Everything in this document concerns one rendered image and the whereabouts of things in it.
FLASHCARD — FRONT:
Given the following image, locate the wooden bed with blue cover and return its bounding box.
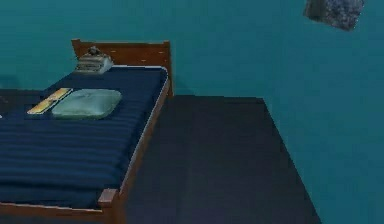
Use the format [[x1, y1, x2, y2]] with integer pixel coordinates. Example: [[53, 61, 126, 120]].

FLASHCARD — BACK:
[[0, 38, 174, 224]]

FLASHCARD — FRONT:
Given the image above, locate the yellow flat board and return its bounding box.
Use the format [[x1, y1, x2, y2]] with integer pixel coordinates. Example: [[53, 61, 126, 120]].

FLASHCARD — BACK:
[[26, 87, 74, 116]]

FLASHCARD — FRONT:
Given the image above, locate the grey striped folded stack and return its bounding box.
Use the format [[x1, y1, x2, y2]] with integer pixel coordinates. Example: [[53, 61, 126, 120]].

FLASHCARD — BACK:
[[74, 45, 115, 75]]

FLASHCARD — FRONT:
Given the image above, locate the pale green pillow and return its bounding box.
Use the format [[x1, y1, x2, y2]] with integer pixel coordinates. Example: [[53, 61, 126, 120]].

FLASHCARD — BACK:
[[51, 88, 123, 121]]

